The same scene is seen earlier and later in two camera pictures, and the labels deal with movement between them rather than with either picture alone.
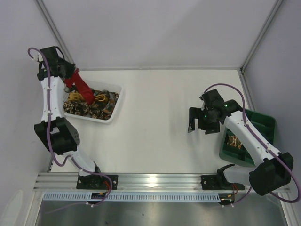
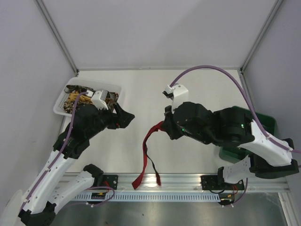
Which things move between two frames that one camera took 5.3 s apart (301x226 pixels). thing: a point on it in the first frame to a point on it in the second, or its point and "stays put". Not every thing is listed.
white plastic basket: (100, 86) stays put
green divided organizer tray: (264, 124) stays put
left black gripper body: (69, 71) to (114, 117)
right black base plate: (217, 182) stays put
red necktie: (82, 86) to (136, 184)
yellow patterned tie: (74, 96) stays put
